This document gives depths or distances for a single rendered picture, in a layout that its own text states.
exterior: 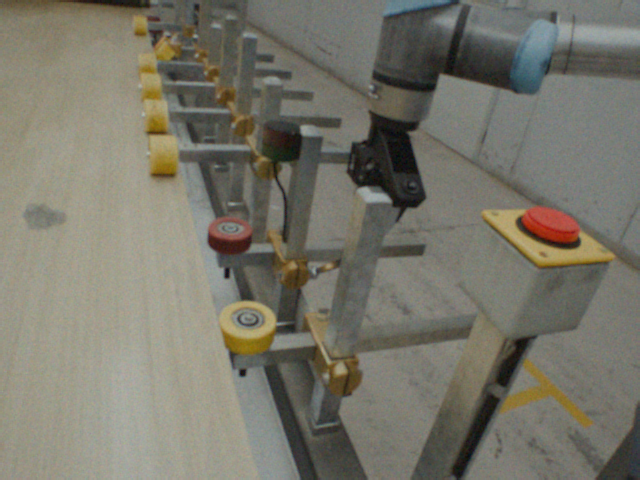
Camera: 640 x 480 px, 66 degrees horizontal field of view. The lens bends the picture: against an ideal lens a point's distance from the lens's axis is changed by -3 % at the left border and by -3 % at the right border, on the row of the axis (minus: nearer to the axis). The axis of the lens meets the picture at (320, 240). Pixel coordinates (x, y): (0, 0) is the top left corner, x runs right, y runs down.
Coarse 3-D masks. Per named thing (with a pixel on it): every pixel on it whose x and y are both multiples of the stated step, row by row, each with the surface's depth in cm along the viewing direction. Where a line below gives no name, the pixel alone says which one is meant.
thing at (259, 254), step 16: (336, 240) 103; (384, 240) 106; (400, 240) 107; (416, 240) 108; (224, 256) 93; (240, 256) 94; (256, 256) 95; (272, 256) 96; (320, 256) 100; (336, 256) 101; (384, 256) 106; (400, 256) 107
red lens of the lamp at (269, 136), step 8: (264, 128) 79; (264, 136) 80; (272, 136) 79; (280, 136) 78; (288, 136) 79; (296, 136) 79; (272, 144) 79; (280, 144) 79; (288, 144) 79; (296, 144) 80
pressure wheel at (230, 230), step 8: (216, 224) 92; (224, 224) 93; (232, 224) 92; (240, 224) 94; (248, 224) 94; (208, 232) 90; (216, 232) 90; (224, 232) 90; (232, 232) 91; (240, 232) 91; (248, 232) 91; (208, 240) 91; (216, 240) 89; (224, 240) 89; (232, 240) 89; (240, 240) 89; (248, 240) 91; (216, 248) 90; (224, 248) 89; (232, 248) 90; (240, 248) 90; (248, 248) 92; (224, 272) 96
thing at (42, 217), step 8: (32, 208) 87; (40, 208) 86; (48, 208) 87; (24, 216) 85; (32, 216) 84; (40, 216) 83; (48, 216) 85; (56, 216) 86; (64, 216) 86; (32, 224) 83; (40, 224) 83; (48, 224) 84
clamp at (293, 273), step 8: (272, 232) 100; (272, 240) 97; (280, 240) 98; (280, 256) 93; (304, 256) 94; (272, 264) 98; (280, 264) 93; (288, 264) 92; (296, 264) 91; (304, 264) 93; (280, 272) 92; (288, 272) 91; (296, 272) 91; (304, 272) 92; (280, 280) 94; (288, 280) 92; (296, 280) 93; (304, 280) 93; (296, 288) 93
